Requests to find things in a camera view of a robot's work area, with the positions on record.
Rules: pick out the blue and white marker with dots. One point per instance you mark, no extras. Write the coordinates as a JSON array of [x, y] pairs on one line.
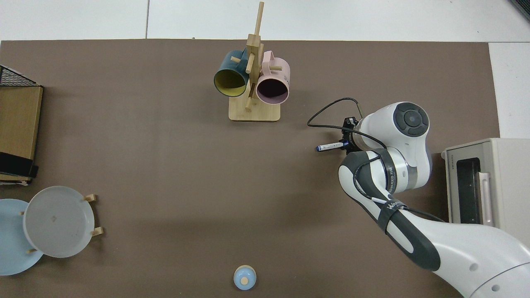
[[329, 146]]

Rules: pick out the grey plate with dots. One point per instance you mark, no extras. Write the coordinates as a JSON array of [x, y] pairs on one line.
[[58, 221]]

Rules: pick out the wooden plate rack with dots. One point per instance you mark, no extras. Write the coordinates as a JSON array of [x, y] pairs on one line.
[[91, 198]]

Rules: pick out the light blue plate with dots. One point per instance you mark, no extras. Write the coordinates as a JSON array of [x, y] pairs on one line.
[[10, 248]]

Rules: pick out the wooden cup stand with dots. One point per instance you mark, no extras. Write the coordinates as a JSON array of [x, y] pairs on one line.
[[254, 114]]

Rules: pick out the pink cup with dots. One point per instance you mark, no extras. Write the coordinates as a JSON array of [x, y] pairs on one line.
[[281, 68]]

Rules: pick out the dark teal cup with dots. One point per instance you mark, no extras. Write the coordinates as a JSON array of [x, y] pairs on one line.
[[225, 66]]

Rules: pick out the brown table cloth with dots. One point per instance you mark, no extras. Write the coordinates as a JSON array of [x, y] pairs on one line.
[[165, 165]]

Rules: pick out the pale toaster oven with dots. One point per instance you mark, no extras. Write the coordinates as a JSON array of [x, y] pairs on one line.
[[509, 182]]

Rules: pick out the small blue round thing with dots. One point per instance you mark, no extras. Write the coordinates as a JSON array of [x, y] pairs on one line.
[[244, 278]]

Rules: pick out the dark grey corner object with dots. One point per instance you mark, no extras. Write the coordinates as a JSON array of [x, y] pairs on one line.
[[522, 8]]

